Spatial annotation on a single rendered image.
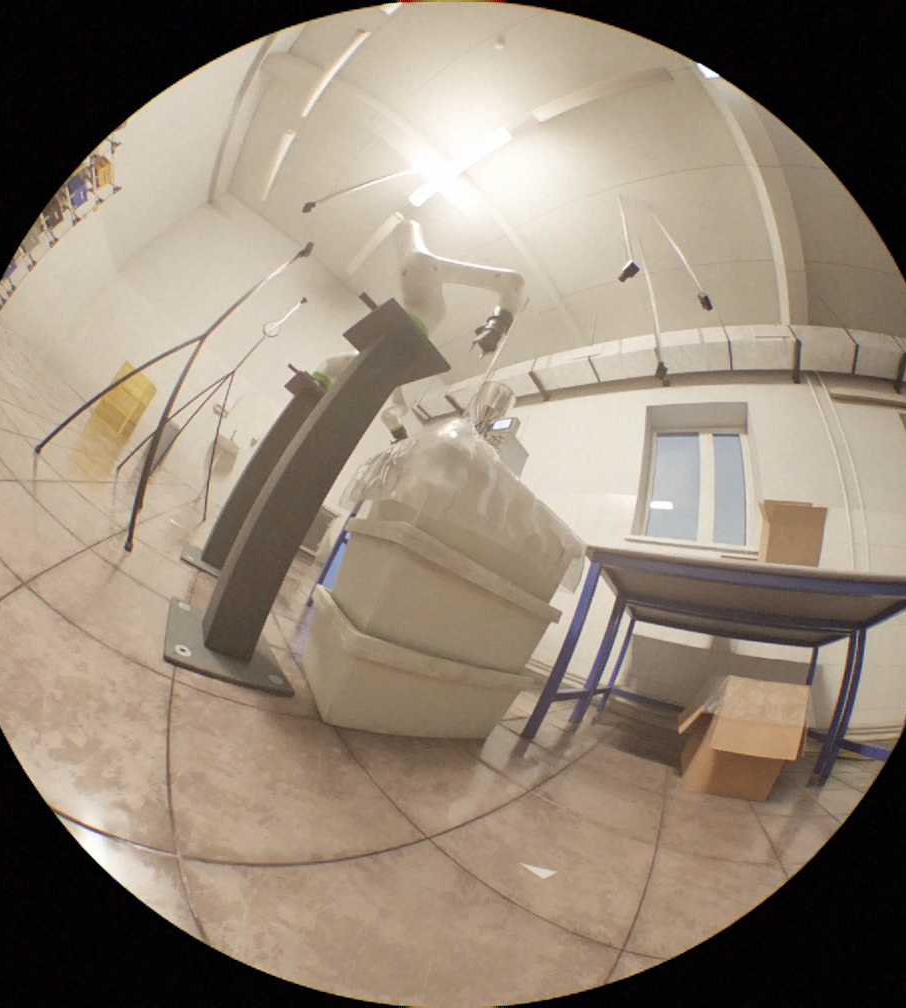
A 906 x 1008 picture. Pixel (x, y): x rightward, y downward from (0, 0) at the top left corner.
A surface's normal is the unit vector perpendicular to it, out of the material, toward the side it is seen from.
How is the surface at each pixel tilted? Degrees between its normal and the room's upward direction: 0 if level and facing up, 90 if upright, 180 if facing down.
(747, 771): 90
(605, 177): 180
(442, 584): 96
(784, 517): 139
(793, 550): 125
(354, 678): 96
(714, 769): 90
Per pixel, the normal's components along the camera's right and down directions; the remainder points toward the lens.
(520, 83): -0.40, 0.86
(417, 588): 0.52, 0.07
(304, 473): 0.73, 0.10
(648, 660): -0.62, -0.50
